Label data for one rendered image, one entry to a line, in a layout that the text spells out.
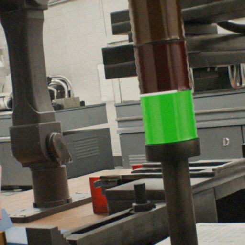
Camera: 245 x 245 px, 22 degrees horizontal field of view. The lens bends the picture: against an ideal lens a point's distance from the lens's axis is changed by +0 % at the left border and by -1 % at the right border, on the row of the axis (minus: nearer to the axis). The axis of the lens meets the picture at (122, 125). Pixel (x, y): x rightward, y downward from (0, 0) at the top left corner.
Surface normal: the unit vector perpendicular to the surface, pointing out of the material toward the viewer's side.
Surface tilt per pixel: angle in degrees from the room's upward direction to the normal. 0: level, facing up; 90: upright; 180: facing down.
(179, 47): 76
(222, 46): 90
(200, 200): 90
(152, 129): 104
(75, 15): 90
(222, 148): 90
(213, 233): 1
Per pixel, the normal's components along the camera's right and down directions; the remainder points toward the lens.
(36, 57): 0.82, -0.07
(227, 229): -0.15, -0.99
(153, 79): -0.41, 0.34
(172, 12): 0.49, -0.26
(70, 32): -0.66, 0.12
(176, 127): 0.21, 0.27
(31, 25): 0.82, 0.15
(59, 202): 0.40, 0.00
